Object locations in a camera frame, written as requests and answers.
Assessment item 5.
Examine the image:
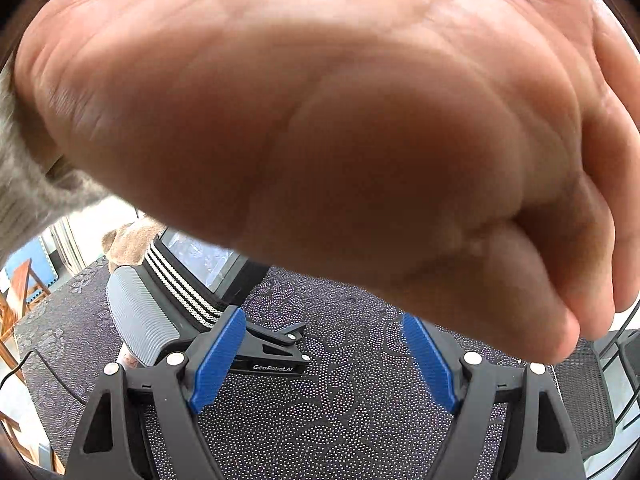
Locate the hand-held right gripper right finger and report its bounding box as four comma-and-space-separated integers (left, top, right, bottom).
401, 312, 586, 480

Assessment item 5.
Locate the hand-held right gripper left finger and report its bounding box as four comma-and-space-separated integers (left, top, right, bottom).
64, 306, 247, 480

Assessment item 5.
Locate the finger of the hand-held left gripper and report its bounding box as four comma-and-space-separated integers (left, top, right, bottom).
245, 321, 307, 346

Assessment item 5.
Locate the brown fleece sweater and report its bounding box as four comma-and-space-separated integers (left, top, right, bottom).
102, 215, 166, 266

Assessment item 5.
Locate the person's left hand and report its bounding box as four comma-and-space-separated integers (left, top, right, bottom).
12, 0, 640, 366

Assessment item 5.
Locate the black dotted tablecloth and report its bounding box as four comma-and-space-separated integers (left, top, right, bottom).
10, 255, 566, 480

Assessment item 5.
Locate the wooden chair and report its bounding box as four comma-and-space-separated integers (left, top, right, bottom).
0, 237, 58, 356

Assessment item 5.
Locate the black mesh chair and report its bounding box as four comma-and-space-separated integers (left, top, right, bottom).
550, 305, 640, 478

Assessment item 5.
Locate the black cable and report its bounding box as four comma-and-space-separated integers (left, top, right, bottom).
0, 349, 88, 406

